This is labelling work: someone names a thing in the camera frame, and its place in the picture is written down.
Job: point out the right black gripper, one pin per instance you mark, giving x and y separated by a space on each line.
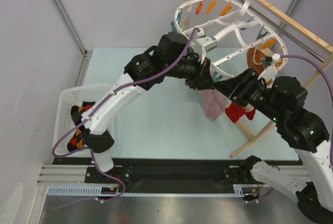
241 88

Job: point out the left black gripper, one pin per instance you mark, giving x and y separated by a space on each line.
203 78

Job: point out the white round clip hanger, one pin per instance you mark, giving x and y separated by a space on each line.
235 27

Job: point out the black argyle sock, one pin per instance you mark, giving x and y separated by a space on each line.
76 142
77 111

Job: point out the red beige fox sock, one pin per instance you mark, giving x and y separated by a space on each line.
250 112

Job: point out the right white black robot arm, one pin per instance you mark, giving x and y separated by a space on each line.
303 130

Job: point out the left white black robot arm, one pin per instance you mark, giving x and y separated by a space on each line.
175 56

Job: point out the mauve hanging sock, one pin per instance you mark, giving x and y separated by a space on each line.
213 103

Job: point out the orange brown hanging sock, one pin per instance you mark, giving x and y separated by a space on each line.
254 56

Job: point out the metal hanging rod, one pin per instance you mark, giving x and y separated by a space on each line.
281 21

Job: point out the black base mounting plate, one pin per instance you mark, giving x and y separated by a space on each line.
175 176

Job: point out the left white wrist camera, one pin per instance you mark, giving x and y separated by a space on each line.
203 45

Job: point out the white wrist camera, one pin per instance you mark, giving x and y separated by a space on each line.
270 70
203 45

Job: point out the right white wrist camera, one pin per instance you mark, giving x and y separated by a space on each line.
270 70

